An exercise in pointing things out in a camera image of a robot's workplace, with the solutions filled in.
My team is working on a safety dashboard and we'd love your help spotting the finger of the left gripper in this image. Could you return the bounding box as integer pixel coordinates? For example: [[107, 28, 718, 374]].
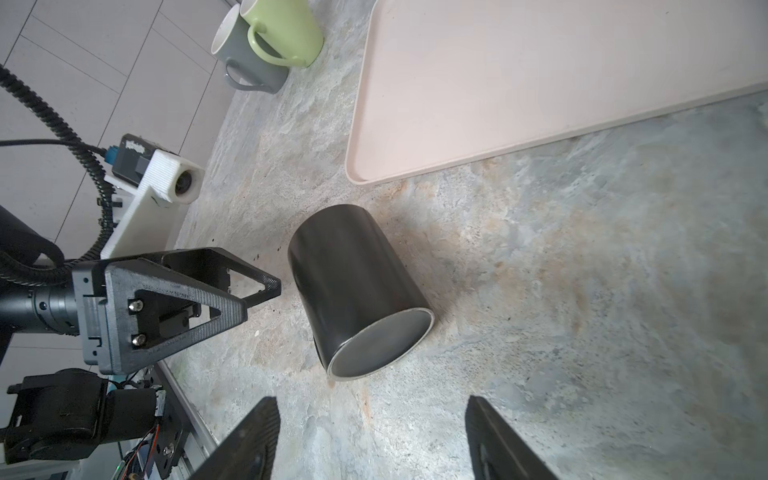
[[128, 247, 282, 309]]

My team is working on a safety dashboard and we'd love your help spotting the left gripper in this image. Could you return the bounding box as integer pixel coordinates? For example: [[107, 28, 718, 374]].
[[1, 257, 248, 375]]

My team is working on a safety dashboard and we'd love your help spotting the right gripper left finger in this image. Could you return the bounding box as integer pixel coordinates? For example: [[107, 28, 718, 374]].
[[190, 396, 281, 480]]

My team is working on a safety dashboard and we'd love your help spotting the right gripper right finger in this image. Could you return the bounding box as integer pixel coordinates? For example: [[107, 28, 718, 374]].
[[465, 396, 557, 480]]

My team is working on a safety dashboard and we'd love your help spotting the black mug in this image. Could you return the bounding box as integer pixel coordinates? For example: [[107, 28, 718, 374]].
[[287, 204, 436, 381]]

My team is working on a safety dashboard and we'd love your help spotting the grey mug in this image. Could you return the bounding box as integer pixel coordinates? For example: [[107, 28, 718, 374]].
[[211, 4, 289, 94]]

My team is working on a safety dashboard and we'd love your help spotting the light green mug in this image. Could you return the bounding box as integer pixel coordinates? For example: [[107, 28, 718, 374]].
[[240, 0, 324, 68]]

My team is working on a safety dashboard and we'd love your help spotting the pink plastic tray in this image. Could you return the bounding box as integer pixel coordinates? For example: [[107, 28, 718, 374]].
[[345, 1, 767, 185]]

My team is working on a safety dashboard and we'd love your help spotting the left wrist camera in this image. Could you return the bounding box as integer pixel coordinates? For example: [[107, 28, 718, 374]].
[[100, 134, 205, 260]]

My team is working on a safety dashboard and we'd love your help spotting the left corrugated cable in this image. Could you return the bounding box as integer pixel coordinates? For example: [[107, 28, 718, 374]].
[[0, 62, 118, 288]]

